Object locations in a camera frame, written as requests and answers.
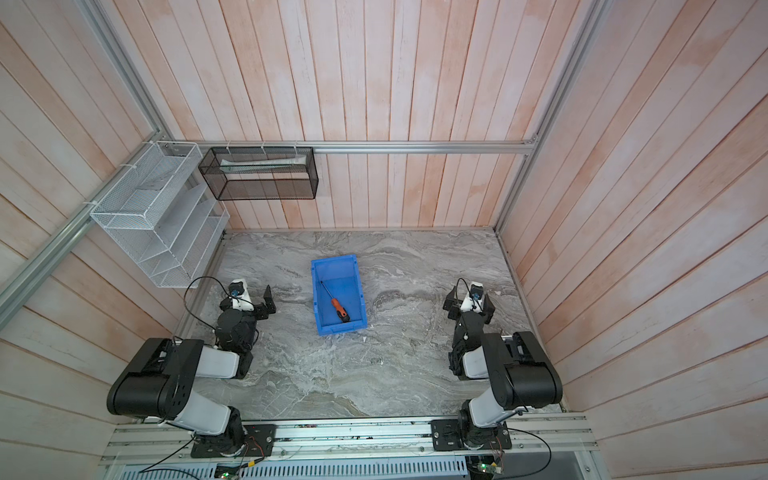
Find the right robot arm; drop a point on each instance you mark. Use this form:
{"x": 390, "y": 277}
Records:
{"x": 519, "y": 372}

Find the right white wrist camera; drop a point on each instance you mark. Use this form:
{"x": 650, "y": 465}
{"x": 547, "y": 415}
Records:
{"x": 474, "y": 299}

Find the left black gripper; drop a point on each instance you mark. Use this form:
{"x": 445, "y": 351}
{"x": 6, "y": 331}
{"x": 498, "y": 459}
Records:
{"x": 262, "y": 308}

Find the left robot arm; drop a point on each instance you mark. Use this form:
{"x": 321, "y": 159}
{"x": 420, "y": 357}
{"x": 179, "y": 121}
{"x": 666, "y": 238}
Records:
{"x": 159, "y": 381}

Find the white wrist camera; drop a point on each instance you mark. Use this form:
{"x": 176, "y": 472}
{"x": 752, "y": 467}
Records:
{"x": 474, "y": 299}
{"x": 238, "y": 296}

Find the orange black handled screwdriver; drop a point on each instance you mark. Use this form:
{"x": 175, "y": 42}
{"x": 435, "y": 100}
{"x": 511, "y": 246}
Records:
{"x": 335, "y": 302}

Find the aluminium mounting rail base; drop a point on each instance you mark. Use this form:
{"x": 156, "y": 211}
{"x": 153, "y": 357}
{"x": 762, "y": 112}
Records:
{"x": 335, "y": 439}

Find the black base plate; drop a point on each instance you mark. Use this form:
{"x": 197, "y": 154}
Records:
{"x": 252, "y": 440}
{"x": 456, "y": 434}

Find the white ventilation grille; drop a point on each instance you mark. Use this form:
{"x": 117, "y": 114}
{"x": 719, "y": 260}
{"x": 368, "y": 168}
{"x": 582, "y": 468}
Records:
{"x": 373, "y": 468}

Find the blue plastic bin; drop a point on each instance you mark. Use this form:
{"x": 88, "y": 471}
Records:
{"x": 343, "y": 273}

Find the left aluminium wall rail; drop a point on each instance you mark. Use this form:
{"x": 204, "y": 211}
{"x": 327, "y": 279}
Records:
{"x": 32, "y": 274}

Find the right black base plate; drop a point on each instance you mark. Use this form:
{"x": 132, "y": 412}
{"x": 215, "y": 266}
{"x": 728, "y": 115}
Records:
{"x": 456, "y": 434}

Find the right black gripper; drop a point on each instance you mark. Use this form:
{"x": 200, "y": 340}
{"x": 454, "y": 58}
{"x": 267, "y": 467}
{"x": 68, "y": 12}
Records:
{"x": 455, "y": 304}

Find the white wire mesh shelf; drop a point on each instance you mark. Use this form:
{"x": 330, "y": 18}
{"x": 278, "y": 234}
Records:
{"x": 161, "y": 217}

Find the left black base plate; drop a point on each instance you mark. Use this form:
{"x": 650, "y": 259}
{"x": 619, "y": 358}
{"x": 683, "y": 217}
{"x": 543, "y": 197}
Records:
{"x": 252, "y": 440}

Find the horizontal aluminium wall rail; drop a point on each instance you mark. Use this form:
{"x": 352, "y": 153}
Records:
{"x": 370, "y": 147}

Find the black wire mesh basket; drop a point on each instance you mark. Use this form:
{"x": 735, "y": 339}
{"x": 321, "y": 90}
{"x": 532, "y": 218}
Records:
{"x": 260, "y": 173}

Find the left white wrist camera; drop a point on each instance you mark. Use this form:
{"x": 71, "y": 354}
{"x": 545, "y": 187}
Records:
{"x": 238, "y": 296}

